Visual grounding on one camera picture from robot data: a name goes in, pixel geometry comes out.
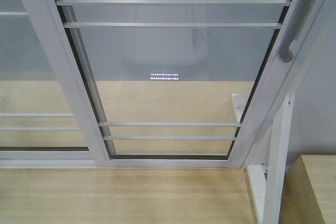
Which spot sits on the white sliding glass door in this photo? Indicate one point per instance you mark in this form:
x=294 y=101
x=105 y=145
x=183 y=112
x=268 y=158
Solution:
x=265 y=99

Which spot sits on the white fixed glass door panel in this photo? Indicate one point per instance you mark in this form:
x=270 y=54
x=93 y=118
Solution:
x=36 y=119

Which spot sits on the white front support bracket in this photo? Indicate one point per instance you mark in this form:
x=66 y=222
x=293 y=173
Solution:
x=267 y=190

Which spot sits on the white rear support bracket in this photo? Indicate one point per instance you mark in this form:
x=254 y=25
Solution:
x=239 y=101

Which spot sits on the white door frame post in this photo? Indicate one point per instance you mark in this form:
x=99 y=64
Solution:
x=312 y=128

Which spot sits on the aluminium floor door track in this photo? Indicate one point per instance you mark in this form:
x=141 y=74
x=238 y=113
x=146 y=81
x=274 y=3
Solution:
x=47 y=163

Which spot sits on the grey door handle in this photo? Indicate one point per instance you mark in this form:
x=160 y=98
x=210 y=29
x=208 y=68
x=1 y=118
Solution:
x=298 y=12

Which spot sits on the white support bracket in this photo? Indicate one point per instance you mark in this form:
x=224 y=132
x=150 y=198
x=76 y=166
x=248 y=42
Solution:
x=267 y=190
x=239 y=101

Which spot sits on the light wooden platform board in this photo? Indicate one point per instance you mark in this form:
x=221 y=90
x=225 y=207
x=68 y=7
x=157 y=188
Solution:
x=147 y=117

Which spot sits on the light wooden box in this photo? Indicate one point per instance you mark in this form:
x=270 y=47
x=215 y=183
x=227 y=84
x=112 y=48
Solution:
x=309 y=192

